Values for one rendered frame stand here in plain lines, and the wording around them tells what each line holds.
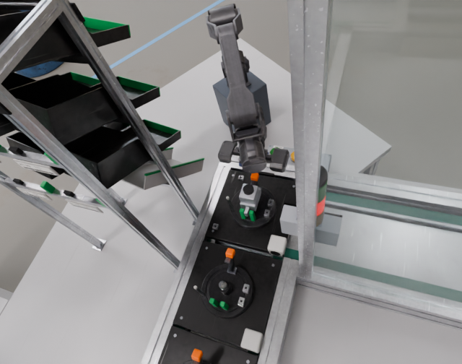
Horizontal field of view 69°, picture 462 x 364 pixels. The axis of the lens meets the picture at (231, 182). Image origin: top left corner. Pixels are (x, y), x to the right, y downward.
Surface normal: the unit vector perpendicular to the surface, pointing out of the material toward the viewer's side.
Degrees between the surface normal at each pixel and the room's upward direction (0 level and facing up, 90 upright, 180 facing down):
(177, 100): 0
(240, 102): 23
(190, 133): 0
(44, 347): 0
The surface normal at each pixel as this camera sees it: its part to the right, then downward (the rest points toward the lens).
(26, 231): -0.18, -0.51
